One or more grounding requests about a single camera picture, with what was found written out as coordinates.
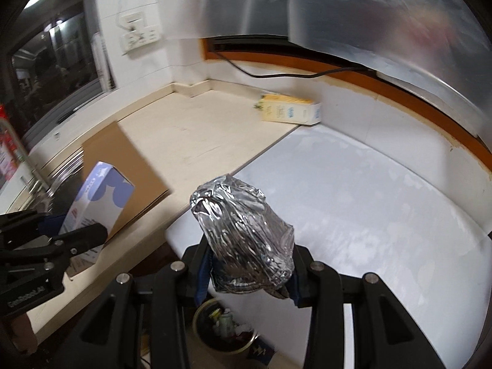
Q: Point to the small white bottle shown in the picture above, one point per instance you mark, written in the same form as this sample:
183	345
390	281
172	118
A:
225	321

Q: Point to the white power strip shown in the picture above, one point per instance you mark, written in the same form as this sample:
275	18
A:
142	38

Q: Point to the blue and white box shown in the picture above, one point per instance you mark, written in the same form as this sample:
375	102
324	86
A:
103	200

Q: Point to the dark blue slipper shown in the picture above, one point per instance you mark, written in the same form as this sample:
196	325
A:
261	351

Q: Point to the silver foil bag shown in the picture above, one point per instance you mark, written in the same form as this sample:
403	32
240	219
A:
242	230

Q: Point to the window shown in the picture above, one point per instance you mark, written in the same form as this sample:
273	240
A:
57	57

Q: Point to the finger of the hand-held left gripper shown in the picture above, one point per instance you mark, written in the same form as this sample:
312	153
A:
52	223
77	240

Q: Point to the red label bottle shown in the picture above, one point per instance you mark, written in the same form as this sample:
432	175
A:
7	155

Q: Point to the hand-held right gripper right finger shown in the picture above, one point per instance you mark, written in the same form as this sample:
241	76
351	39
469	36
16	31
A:
299	293

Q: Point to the frosted plastic sheet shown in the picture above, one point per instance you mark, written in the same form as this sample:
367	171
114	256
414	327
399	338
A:
230	0
384	19

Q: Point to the black bin with beige rim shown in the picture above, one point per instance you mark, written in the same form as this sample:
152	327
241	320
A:
215	348

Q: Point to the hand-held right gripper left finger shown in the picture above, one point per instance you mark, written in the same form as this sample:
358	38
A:
201	280

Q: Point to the pale yellow box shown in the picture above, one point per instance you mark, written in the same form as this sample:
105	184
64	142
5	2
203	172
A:
284	109

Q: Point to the white wall switch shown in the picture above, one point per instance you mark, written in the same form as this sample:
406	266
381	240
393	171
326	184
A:
134	19

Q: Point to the white marble-top cabinet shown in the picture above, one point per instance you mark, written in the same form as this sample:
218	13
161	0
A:
346	219

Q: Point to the brown cardboard sheet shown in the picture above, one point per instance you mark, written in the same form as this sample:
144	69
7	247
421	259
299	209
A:
146	176

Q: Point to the person's left hand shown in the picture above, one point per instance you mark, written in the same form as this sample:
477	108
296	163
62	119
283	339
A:
24	332

